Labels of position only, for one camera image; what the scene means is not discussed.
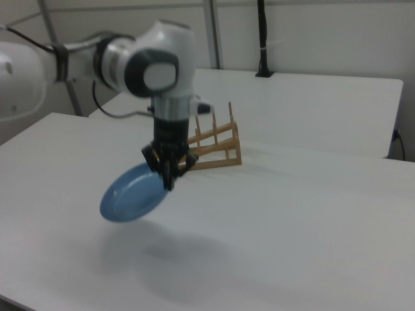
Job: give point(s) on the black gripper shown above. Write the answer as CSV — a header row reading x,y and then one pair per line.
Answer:
x,y
172,136

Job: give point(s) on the wooden plate rack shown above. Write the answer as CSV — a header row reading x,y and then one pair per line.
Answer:
x,y
223,152

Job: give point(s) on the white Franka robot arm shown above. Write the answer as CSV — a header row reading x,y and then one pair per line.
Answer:
x,y
168,39

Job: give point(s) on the black camera pole with clamp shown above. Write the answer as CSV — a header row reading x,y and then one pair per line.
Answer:
x,y
262,35

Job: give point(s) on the blue round plate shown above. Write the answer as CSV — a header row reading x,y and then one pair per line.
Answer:
x,y
134,197

